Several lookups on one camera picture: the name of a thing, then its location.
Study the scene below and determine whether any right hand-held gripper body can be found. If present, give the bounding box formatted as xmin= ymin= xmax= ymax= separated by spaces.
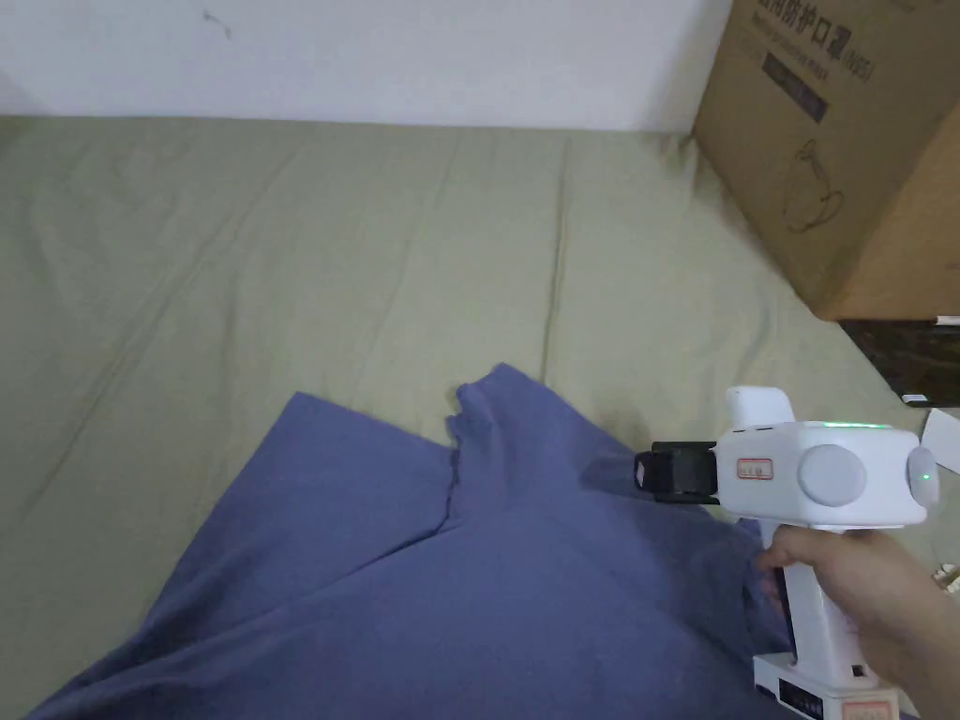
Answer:
xmin=634 ymin=385 xmax=940 ymax=720

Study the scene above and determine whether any dark blue shirt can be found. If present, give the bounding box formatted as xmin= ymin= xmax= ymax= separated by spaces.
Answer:
xmin=25 ymin=363 xmax=796 ymax=720

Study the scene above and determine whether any person's right hand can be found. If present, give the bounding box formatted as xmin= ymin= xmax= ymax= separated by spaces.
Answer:
xmin=758 ymin=521 xmax=960 ymax=720

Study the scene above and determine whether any white paper card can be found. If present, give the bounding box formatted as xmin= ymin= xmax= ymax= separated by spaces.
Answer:
xmin=919 ymin=407 xmax=960 ymax=475

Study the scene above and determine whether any brown cardboard carton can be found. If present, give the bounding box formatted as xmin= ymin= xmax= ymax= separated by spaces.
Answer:
xmin=689 ymin=0 xmax=960 ymax=323

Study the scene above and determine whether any bed with pale green sheet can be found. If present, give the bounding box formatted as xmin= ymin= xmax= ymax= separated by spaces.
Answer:
xmin=0 ymin=113 xmax=960 ymax=720

